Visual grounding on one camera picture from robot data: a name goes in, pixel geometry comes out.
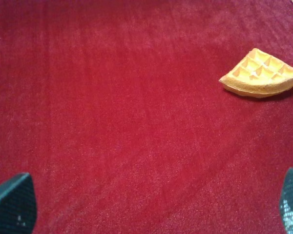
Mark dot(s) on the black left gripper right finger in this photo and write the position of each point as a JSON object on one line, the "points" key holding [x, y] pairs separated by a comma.
{"points": [[286, 202]]}

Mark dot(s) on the red velvet tablecloth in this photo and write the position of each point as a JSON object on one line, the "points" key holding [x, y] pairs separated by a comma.
{"points": [[116, 110]]}

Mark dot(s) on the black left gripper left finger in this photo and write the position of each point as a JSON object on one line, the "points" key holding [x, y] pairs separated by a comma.
{"points": [[18, 206]]}

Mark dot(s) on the orange waffle wedge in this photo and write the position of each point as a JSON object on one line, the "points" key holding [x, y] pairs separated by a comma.
{"points": [[259, 75]]}

